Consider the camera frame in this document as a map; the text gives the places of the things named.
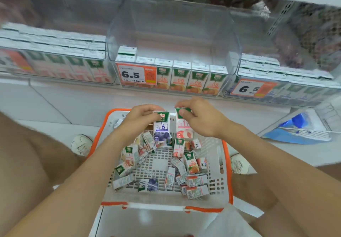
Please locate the stack of pink snack packets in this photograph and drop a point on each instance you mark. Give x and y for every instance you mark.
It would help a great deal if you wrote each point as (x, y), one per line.
(13, 2)

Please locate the blue plastic packet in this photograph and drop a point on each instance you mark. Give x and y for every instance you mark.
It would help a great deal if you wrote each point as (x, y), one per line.
(295, 120)

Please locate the person's left white shoe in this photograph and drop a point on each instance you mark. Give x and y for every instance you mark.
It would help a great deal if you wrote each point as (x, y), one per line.
(81, 144)

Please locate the person's leg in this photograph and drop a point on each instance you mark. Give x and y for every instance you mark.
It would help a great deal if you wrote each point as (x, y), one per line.
(255, 191)
(21, 164)

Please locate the person's left hand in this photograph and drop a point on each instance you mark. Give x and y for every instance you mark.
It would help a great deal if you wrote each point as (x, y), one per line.
(138, 122)

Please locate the person's left forearm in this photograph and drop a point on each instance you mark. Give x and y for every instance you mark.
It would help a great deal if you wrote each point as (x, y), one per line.
(66, 191)

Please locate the pile of small juice cartons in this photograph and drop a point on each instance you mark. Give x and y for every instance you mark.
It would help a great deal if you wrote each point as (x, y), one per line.
(186, 170)

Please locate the orange white price tag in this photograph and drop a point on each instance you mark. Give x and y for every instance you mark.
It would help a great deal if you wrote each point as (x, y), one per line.
(13, 60)
(247, 88)
(131, 74)

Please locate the person's right hand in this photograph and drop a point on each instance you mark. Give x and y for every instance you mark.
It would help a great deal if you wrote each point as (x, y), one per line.
(207, 119)

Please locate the carton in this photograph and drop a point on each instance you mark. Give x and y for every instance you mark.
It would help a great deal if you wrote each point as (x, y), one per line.
(162, 132)
(183, 128)

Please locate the person's right leg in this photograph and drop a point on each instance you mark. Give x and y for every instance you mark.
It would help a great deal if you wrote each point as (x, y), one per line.
(255, 191)

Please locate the person's left leg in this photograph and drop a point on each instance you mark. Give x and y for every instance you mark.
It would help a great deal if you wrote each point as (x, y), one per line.
(21, 164)

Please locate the person's right forearm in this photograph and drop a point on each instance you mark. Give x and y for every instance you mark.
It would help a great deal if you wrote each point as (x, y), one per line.
(287, 175)

